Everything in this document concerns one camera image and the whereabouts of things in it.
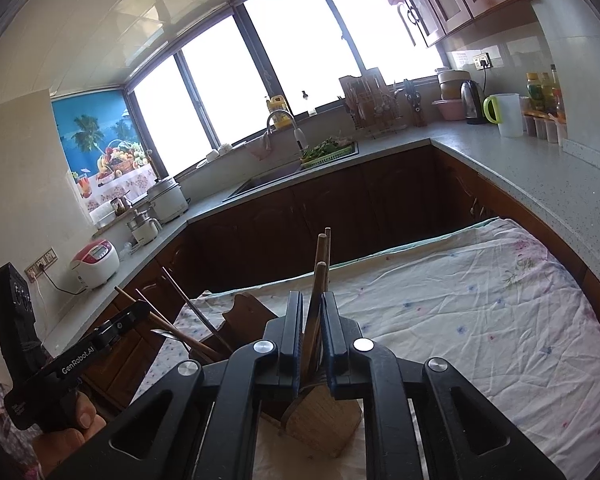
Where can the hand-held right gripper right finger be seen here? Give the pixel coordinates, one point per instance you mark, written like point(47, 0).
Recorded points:
point(330, 335)

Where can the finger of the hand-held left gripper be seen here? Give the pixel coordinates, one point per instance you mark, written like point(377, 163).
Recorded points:
point(127, 322)

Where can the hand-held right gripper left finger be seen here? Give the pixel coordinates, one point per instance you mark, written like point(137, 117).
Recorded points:
point(296, 335)

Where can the wooden chopstick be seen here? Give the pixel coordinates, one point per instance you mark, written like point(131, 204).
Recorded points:
point(315, 310)
point(324, 245)
point(190, 336)

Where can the wooden utensil holder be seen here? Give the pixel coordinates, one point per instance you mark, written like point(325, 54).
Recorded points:
point(325, 422)

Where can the person's left hand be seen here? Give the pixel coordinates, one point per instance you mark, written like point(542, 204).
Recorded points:
point(72, 440)

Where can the red and white rice cooker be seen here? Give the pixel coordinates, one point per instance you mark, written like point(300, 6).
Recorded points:
point(95, 262)

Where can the metal chopstick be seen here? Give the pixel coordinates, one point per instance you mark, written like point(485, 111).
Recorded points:
point(195, 307)

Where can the small white kitchen appliance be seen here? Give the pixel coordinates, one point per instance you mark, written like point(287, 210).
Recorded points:
point(142, 230)

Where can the person's floral clothing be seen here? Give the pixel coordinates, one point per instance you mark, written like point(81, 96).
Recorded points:
point(0, 440)

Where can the dark wooden lower cabinets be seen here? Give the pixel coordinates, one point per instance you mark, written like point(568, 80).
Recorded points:
point(305, 210)

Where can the floral white tablecloth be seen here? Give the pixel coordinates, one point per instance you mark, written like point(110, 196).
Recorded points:
point(455, 310)

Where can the white cooking pot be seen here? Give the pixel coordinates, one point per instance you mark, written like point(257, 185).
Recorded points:
point(167, 200)

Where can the kitchen sink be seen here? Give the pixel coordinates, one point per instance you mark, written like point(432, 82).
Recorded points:
point(270, 180)

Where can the green vegetable basket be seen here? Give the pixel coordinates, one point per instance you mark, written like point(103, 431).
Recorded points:
point(327, 152)

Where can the pink hanging cloth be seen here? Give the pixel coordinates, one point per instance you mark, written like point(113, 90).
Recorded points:
point(262, 147)

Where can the kitchen faucet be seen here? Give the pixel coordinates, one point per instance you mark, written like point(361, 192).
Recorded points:
point(282, 116)

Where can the metal dish rack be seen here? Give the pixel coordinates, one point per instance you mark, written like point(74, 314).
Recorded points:
point(375, 110)

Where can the knife and scissors block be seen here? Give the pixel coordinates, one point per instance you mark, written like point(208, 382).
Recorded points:
point(415, 105)

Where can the speckled grey countertop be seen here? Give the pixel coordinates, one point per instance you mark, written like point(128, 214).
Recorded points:
point(505, 160)

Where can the pink basin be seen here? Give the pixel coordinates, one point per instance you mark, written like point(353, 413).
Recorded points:
point(450, 109)

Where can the steel electric kettle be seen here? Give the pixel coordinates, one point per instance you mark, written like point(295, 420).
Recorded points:
point(472, 102)

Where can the kitchen window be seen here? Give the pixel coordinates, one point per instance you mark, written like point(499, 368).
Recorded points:
point(280, 60)

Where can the cream pot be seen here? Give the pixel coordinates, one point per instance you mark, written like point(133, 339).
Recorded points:
point(452, 85)

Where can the row of spice jars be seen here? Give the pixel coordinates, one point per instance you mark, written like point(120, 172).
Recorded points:
point(542, 127)

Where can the yellow green bottle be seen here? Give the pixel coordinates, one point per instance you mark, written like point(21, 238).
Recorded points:
point(535, 92)

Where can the wall outlet strip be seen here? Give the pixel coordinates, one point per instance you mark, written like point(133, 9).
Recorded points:
point(42, 262)

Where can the fruit and beach wall poster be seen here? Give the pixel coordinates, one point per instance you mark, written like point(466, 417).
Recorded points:
point(90, 130)

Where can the wall outlet with plug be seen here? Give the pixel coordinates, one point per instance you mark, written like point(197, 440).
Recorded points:
point(482, 60)

